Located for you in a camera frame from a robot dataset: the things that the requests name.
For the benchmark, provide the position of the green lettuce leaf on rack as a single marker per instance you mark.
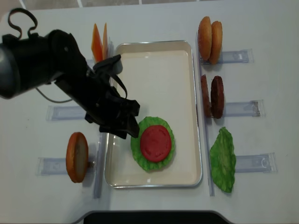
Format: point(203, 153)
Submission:
point(223, 161)

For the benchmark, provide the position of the bun slice on left rack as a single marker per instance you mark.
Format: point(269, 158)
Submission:
point(77, 157)

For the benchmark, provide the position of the black base edge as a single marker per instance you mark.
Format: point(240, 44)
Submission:
point(154, 217)

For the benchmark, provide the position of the green lettuce leaf on tray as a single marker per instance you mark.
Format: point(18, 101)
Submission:
point(135, 145)

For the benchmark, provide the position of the white metal tray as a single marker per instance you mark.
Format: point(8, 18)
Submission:
point(160, 77)

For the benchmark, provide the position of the top bun with sesame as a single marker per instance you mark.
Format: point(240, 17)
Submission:
point(205, 38)

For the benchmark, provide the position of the orange cheese slice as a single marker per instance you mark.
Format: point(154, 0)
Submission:
point(96, 45)
point(105, 43)

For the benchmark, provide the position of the brown meat patty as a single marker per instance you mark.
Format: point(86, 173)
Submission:
point(217, 97)
point(205, 96)

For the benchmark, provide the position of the clear acrylic rack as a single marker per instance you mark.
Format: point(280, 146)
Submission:
point(264, 163)
point(57, 166)

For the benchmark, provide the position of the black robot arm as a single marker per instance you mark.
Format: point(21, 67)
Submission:
point(29, 63)

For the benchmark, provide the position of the clear acrylic left rack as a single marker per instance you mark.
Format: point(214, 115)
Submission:
point(57, 166)

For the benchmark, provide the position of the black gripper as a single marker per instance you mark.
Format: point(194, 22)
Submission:
point(114, 113)

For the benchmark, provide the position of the clear acrylic right rack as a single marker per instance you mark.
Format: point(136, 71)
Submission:
point(264, 163)

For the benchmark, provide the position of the red tomato slice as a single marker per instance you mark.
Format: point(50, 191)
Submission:
point(155, 143)

